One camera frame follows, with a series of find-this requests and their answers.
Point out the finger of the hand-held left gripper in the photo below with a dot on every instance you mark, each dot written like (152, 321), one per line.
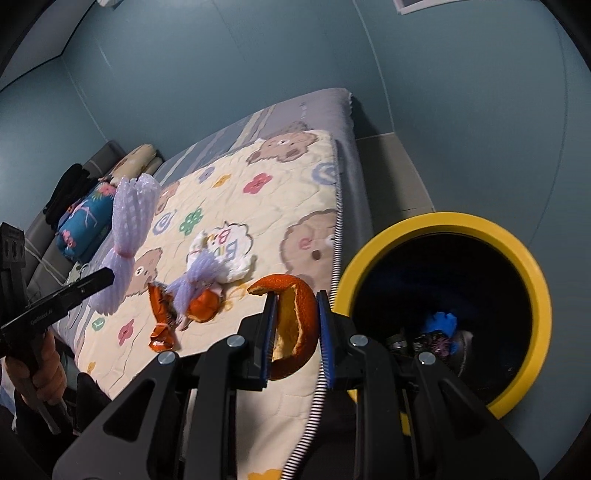
(60, 300)

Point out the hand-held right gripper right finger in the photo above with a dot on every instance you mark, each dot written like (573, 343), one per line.
(325, 341)

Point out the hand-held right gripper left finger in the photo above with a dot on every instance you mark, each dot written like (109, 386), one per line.
(270, 332)

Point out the large orange peel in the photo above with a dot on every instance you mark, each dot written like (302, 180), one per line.
(300, 323)

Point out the small orange peel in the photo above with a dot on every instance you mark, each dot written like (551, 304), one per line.
(205, 307)

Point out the short purple foam fruit net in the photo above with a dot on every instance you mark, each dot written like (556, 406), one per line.
(203, 272)

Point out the white printed paper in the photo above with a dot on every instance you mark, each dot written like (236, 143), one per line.
(231, 249)

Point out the orange foil snack wrapper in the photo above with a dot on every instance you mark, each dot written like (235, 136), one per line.
(159, 304)

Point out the large black plastic bag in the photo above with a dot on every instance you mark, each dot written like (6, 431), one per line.
(431, 344)

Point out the long purple foam fruit net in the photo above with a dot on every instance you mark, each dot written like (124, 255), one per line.
(131, 207)

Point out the blue plastic bag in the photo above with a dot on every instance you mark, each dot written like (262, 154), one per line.
(441, 321)

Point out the yellow rimmed black trash bin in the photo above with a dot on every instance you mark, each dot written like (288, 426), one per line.
(443, 221)

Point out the person's left hand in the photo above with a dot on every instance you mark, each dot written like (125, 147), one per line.
(51, 369)

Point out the pale green power strip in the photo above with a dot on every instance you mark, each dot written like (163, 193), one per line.
(77, 274)

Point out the blue floral pillow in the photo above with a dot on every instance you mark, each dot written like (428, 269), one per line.
(83, 226)

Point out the black clothes pile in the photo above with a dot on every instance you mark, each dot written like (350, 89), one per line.
(69, 184)

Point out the bear printed cream blanket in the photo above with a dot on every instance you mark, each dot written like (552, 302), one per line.
(277, 198)

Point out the grey padded headboard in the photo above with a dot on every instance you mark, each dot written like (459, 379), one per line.
(106, 154)

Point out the beige folded pillows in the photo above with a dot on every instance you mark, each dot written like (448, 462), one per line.
(138, 157)

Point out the window with white frame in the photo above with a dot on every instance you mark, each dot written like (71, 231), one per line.
(411, 4)

